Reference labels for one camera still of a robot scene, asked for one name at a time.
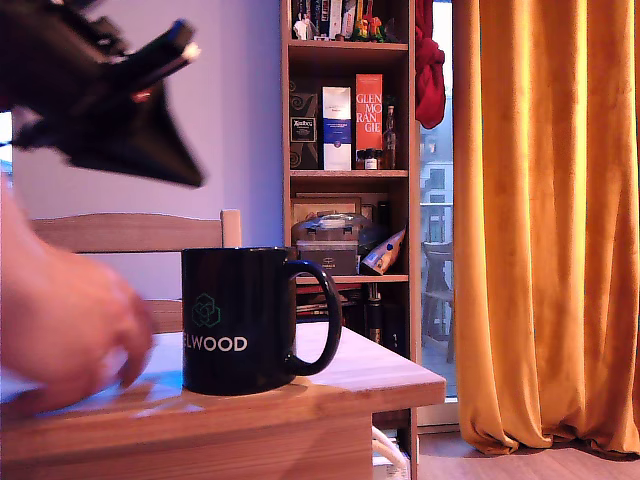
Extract wooden chair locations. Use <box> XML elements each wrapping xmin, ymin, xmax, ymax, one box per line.
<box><xmin>27</xmin><ymin>208</ymin><xmax>243</xmax><ymax>335</ymax></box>

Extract white book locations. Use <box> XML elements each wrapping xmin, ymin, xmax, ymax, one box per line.
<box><xmin>328</xmin><ymin>0</ymin><xmax>344</xmax><ymax>39</ymax></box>

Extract person's hand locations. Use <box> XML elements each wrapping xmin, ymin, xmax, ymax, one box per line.
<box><xmin>0</xmin><ymin>174</ymin><xmax>156</xmax><ymax>417</ymax></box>

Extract black gift box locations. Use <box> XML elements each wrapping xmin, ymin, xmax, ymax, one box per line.
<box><xmin>298</xmin><ymin>248</ymin><xmax>359</xmax><ymax>277</ymax></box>

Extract orange curtain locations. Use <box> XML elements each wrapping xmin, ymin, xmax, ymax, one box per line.
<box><xmin>452</xmin><ymin>0</ymin><xmax>640</xmax><ymax>457</ymax></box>

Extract balcony chair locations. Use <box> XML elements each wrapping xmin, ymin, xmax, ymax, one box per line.
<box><xmin>422</xmin><ymin>241</ymin><xmax>455</xmax><ymax>364</ymax></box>

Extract white figurine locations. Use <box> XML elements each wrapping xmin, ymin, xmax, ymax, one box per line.
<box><xmin>292</xmin><ymin>12</ymin><xmax>316</xmax><ymax>41</ymax></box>

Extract gold and blue snack bag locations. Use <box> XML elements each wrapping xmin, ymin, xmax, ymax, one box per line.
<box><xmin>360</xmin><ymin>227</ymin><xmax>407</xmax><ymax>277</ymax></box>

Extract red hanging cloth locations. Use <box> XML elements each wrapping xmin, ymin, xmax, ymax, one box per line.
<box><xmin>413</xmin><ymin>0</ymin><xmax>447</xmax><ymax>130</ymax></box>

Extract wooden picture frame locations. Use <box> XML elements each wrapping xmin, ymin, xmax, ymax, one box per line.
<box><xmin>291</xmin><ymin>192</ymin><xmax>390</xmax><ymax>221</ymax></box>

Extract clear glass bottle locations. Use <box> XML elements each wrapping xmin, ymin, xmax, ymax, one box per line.
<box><xmin>382</xmin><ymin>104</ymin><xmax>398</xmax><ymax>170</ymax></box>

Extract white cable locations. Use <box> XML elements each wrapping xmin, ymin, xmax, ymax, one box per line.
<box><xmin>370</xmin><ymin>424</ymin><xmax>407</xmax><ymax>469</ymax></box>

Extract dark round bowl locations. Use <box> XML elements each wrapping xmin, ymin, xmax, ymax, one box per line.
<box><xmin>358</xmin><ymin>222</ymin><xmax>390</xmax><ymax>251</ymax></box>

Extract black Ardbeg box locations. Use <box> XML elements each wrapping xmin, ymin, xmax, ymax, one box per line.
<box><xmin>289</xmin><ymin>77</ymin><xmax>320</xmax><ymax>170</ymax></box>

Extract wooden bookshelf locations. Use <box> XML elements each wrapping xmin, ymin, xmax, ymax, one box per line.
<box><xmin>280</xmin><ymin>0</ymin><xmax>422</xmax><ymax>480</ymax></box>

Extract orange Glenmorangie box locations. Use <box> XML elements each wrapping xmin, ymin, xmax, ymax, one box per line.
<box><xmin>355</xmin><ymin>74</ymin><xmax>385</xmax><ymax>170</ymax></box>

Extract black mug with ELWOOD print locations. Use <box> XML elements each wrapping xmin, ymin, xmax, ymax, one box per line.
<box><xmin>180</xmin><ymin>245</ymin><xmax>343</xmax><ymax>396</ymax></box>

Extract white and blue whisky box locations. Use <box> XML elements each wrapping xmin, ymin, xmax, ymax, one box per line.
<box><xmin>321</xmin><ymin>86</ymin><xmax>353</xmax><ymax>171</ymax></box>

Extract colourful toy figurine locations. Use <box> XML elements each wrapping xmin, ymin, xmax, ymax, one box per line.
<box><xmin>351</xmin><ymin>14</ymin><xmax>386</xmax><ymax>43</ymax></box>

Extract clear plastic lidded container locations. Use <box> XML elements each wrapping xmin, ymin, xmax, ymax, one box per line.
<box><xmin>291</xmin><ymin>211</ymin><xmax>374</xmax><ymax>257</ymax></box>

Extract black flask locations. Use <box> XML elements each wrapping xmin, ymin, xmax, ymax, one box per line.
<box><xmin>363</xmin><ymin>282</ymin><xmax>384</xmax><ymax>346</ymax></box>

